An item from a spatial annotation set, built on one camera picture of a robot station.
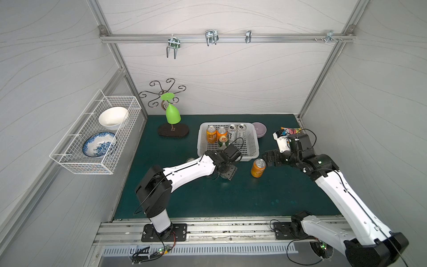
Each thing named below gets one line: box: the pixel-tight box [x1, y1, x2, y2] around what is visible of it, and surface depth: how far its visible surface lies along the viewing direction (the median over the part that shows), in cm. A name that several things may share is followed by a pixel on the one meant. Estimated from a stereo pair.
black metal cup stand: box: [138, 77, 190, 138], surface depth 94 cm
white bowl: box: [98, 106, 128, 131], surface depth 73 cm
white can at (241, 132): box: [236, 123, 247, 143], surface depth 98 cm
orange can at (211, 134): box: [206, 125, 217, 144], surface depth 100 cm
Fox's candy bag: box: [280, 126, 302, 135], surface depth 110 cm
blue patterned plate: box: [82, 131, 116, 158], surface depth 65 cm
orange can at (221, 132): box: [216, 127, 228, 140], surface depth 100 cm
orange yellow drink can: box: [250, 157, 266, 178], surface depth 87 cm
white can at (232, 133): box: [227, 124, 238, 145], surface depth 98 cm
